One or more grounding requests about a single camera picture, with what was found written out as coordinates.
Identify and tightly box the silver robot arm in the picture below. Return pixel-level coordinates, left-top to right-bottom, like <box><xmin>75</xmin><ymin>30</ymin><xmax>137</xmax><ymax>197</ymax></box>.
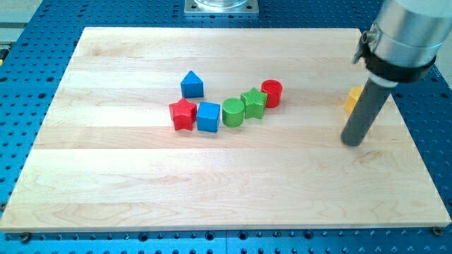
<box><xmin>352</xmin><ymin>0</ymin><xmax>451</xmax><ymax>83</ymax></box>

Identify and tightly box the blue cube block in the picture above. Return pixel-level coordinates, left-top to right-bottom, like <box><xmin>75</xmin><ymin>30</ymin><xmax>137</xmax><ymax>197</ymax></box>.
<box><xmin>196</xmin><ymin>102</ymin><xmax>220</xmax><ymax>133</ymax></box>

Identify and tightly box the green cylinder block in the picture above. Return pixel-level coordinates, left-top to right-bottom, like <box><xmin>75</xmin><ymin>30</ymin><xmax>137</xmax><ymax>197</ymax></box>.
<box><xmin>222</xmin><ymin>97</ymin><xmax>244</xmax><ymax>128</ymax></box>

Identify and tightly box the green star block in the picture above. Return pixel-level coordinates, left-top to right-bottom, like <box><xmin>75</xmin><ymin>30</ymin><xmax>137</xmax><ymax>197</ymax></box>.
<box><xmin>241</xmin><ymin>87</ymin><xmax>268</xmax><ymax>119</ymax></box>

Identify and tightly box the red star block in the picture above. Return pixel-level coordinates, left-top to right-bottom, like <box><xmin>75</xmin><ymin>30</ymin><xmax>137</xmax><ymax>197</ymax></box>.
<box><xmin>169</xmin><ymin>98</ymin><xmax>197</xmax><ymax>131</ymax></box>

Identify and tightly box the blue triangular prism block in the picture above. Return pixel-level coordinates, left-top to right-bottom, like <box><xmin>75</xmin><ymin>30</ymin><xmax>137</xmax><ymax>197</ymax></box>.
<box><xmin>180</xmin><ymin>71</ymin><xmax>204</xmax><ymax>98</ymax></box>

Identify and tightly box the red cylinder block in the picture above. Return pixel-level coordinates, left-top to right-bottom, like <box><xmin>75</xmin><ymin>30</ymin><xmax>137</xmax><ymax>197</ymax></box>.
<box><xmin>261</xmin><ymin>79</ymin><xmax>283</xmax><ymax>108</ymax></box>

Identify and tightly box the wooden board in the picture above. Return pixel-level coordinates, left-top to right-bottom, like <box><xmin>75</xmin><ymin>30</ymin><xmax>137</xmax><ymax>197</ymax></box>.
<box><xmin>1</xmin><ymin>27</ymin><xmax>451</xmax><ymax>233</ymax></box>

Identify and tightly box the yellow block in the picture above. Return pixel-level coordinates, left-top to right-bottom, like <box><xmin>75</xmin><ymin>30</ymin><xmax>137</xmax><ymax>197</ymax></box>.
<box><xmin>344</xmin><ymin>87</ymin><xmax>364</xmax><ymax>114</ymax></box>

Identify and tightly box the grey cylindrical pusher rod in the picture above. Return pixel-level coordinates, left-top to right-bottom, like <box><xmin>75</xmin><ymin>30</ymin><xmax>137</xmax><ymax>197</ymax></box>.
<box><xmin>341</xmin><ymin>78</ymin><xmax>393</xmax><ymax>147</ymax></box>

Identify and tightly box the blue perforated table plate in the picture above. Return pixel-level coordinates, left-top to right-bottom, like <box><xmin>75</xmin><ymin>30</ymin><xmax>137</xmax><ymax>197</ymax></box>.
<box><xmin>1</xmin><ymin>1</ymin><xmax>451</xmax><ymax>253</ymax></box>

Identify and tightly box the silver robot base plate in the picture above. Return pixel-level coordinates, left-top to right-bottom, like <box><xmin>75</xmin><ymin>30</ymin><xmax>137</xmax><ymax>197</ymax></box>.
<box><xmin>184</xmin><ymin>0</ymin><xmax>259</xmax><ymax>16</ymax></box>

